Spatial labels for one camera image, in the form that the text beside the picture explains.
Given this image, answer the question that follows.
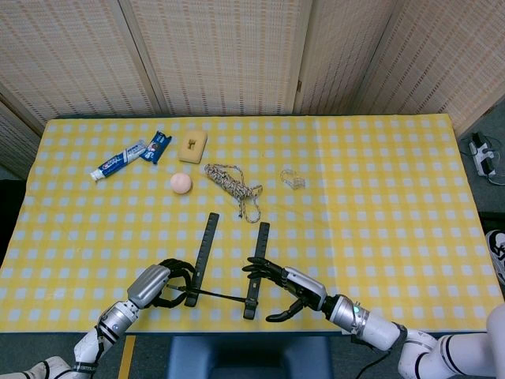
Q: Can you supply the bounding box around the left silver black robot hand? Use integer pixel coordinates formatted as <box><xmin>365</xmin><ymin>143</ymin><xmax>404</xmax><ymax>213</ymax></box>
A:
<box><xmin>126</xmin><ymin>258</ymin><xmax>197</xmax><ymax>310</ymax></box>

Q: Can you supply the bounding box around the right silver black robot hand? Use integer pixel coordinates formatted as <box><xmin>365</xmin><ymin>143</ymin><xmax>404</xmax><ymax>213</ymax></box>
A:
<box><xmin>241</xmin><ymin>256</ymin><xmax>329</xmax><ymax>323</ymax></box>

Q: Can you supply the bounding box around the black folding laptop stand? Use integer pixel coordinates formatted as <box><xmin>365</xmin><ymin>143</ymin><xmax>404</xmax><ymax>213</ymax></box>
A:
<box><xmin>184</xmin><ymin>212</ymin><xmax>271</xmax><ymax>320</ymax></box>

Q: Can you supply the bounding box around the yellow white checkered tablecloth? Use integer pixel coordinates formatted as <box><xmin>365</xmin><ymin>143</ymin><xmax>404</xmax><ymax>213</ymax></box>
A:
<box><xmin>0</xmin><ymin>114</ymin><xmax>505</xmax><ymax>335</ymax></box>

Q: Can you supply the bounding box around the yellow floor tape strip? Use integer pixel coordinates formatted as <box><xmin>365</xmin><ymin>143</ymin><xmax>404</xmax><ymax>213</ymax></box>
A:
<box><xmin>117</xmin><ymin>335</ymin><xmax>137</xmax><ymax>379</ymax></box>

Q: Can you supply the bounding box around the pink ball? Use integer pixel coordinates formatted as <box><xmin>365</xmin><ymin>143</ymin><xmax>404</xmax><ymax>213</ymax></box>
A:
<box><xmin>170</xmin><ymin>172</ymin><xmax>193</xmax><ymax>195</ymax></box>

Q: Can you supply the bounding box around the clear plastic clip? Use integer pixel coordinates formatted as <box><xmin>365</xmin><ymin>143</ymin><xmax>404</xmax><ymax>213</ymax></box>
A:
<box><xmin>280</xmin><ymin>168</ymin><xmax>308</xmax><ymax>190</ymax></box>

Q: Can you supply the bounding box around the white blue toothpaste tube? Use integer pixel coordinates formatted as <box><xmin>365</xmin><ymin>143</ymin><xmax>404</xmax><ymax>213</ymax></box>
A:
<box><xmin>90</xmin><ymin>138</ymin><xmax>148</xmax><ymax>182</ymax></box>

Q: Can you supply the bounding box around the blue cookie packet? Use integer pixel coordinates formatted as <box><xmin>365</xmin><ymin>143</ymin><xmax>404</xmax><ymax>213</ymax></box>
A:
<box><xmin>140</xmin><ymin>131</ymin><xmax>173</xmax><ymax>166</ymax></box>

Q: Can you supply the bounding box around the yellow sponge with hole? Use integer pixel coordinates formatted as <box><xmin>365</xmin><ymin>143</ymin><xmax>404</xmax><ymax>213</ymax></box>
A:
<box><xmin>178</xmin><ymin>129</ymin><xmax>209</xmax><ymax>163</ymax></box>

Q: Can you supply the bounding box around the white black sneaker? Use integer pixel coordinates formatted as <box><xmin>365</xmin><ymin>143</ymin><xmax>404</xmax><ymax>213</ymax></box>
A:
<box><xmin>484</xmin><ymin>230</ymin><xmax>505</xmax><ymax>285</ymax></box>

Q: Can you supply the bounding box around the woven bamboo screen panel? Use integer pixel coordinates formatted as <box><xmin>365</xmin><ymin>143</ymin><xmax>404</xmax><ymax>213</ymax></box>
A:
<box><xmin>0</xmin><ymin>0</ymin><xmax>163</xmax><ymax>135</ymax></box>
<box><xmin>294</xmin><ymin>0</ymin><xmax>398</xmax><ymax>115</ymax></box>
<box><xmin>0</xmin><ymin>94</ymin><xmax>44</xmax><ymax>178</ymax></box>
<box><xmin>118</xmin><ymin>0</ymin><xmax>315</xmax><ymax>116</ymax></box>
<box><xmin>353</xmin><ymin>0</ymin><xmax>505</xmax><ymax>137</ymax></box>

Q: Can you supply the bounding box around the white power strip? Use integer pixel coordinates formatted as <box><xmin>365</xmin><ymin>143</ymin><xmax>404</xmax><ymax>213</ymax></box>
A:
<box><xmin>468</xmin><ymin>133</ymin><xmax>497</xmax><ymax>178</ymax></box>

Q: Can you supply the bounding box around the bundled white black rope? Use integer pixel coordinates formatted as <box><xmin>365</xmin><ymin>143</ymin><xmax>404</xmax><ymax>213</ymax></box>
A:
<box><xmin>204</xmin><ymin>163</ymin><xmax>264</xmax><ymax>223</ymax></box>

